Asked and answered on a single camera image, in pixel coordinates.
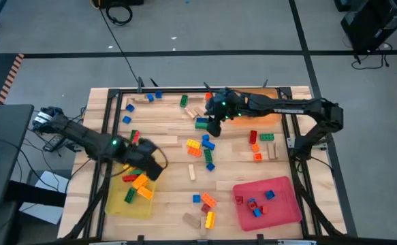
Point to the silver aluminium frame bar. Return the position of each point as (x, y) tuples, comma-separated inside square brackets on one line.
[(297, 242), (108, 243)]

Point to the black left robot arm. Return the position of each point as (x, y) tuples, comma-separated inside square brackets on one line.
[(82, 134)]

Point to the yellow plastic bin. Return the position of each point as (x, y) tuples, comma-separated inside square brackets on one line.
[(120, 207)]

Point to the black equipment case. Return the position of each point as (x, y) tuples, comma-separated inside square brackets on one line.
[(375, 24)]

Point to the yellow long toy brick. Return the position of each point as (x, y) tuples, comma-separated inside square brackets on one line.
[(193, 143)]

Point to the black box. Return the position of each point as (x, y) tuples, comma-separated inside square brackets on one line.
[(120, 2)]

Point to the orange long toy brick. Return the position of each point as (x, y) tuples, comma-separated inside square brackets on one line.
[(208, 200), (194, 151)]

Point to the orange small toy brick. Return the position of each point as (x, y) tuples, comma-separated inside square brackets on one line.
[(255, 147)]

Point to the blue long toy brick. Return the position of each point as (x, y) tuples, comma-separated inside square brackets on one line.
[(201, 120), (208, 145)]

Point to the black frame rail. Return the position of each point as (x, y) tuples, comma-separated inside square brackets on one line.
[(109, 102), (285, 136)]

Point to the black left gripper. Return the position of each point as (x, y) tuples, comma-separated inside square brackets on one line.
[(148, 160)]

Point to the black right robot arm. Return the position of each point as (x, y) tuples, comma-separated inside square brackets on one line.
[(286, 105)]

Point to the black power adapter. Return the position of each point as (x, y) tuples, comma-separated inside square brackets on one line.
[(52, 144)]

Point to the silver metal bracket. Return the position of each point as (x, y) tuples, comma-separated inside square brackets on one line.
[(290, 142)]

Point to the black frame strut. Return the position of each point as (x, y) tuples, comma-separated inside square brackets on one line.
[(320, 214), (89, 211)]

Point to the green long toy brick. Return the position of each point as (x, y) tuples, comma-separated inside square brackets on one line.
[(201, 126), (208, 155)]

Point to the peach plastic bin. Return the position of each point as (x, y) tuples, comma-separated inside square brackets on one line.
[(266, 119)]

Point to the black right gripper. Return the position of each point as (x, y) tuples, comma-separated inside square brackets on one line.
[(215, 126)]

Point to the dark desk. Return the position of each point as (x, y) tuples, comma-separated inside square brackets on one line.
[(4, 153)]

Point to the pink plastic bin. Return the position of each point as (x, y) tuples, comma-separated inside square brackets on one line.
[(280, 211)]

